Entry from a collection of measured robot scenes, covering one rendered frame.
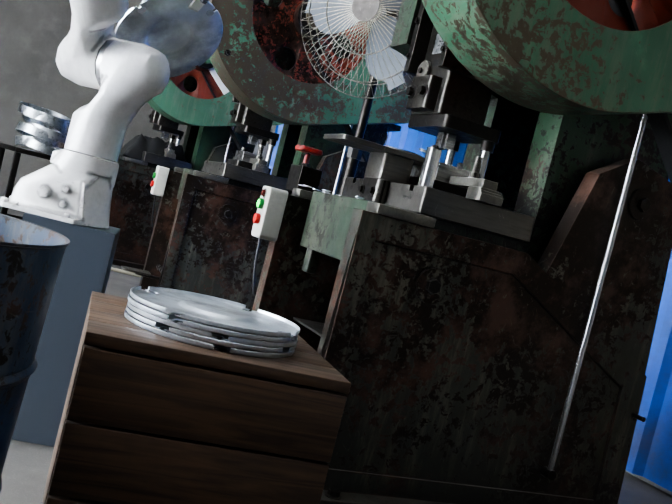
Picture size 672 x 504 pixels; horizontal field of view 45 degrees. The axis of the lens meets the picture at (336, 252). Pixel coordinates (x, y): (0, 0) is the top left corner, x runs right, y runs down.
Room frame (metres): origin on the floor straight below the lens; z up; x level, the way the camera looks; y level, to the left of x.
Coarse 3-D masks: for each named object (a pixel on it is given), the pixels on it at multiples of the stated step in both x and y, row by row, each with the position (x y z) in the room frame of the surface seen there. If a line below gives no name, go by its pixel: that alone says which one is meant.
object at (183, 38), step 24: (144, 0) 2.03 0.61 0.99; (168, 0) 2.05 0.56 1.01; (192, 0) 2.08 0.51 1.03; (120, 24) 2.05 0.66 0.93; (144, 24) 2.08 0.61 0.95; (168, 24) 2.12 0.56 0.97; (192, 24) 2.14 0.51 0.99; (216, 24) 2.17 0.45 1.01; (168, 48) 2.19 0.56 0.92; (192, 48) 2.21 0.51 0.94; (216, 48) 2.24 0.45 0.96
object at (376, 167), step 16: (352, 144) 1.94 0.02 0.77; (368, 144) 1.88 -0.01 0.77; (368, 160) 2.00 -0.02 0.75; (384, 160) 1.93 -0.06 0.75; (400, 160) 1.94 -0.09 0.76; (416, 160) 1.93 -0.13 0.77; (368, 176) 1.98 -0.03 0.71; (384, 176) 1.92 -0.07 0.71; (400, 176) 1.94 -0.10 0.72; (368, 192) 1.96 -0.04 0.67; (384, 192) 1.93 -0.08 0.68
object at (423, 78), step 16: (432, 32) 2.06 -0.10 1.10; (432, 48) 2.04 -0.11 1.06; (432, 64) 2.02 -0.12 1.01; (416, 80) 2.01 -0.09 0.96; (432, 80) 1.95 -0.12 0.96; (448, 80) 1.94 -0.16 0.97; (464, 80) 1.95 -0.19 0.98; (416, 96) 1.99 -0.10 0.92; (432, 96) 1.95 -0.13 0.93; (448, 96) 1.94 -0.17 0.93; (464, 96) 1.96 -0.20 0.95; (480, 96) 1.97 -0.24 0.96; (416, 112) 2.04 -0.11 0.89; (432, 112) 1.96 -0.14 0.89; (448, 112) 1.94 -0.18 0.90; (464, 112) 1.96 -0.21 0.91; (480, 112) 1.98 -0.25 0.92
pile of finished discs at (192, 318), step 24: (168, 288) 1.47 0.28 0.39; (144, 312) 1.26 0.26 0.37; (168, 312) 1.24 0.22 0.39; (192, 312) 1.30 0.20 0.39; (216, 312) 1.32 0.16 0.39; (240, 312) 1.40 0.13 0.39; (264, 312) 1.50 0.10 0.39; (168, 336) 1.23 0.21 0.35; (192, 336) 1.23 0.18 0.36; (216, 336) 1.29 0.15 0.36; (240, 336) 1.24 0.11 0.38; (264, 336) 1.26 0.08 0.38; (288, 336) 1.31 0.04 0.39
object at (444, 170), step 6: (414, 168) 2.06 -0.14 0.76; (420, 168) 2.03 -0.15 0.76; (438, 168) 1.95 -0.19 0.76; (444, 168) 1.96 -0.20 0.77; (450, 168) 1.96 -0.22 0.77; (456, 168) 1.97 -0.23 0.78; (414, 174) 2.05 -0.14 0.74; (438, 174) 1.95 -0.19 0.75; (444, 174) 1.96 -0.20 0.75; (450, 174) 1.96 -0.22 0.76; (456, 174) 1.97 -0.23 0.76; (462, 174) 1.98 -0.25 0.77; (468, 174) 1.98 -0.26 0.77; (444, 180) 1.96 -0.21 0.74
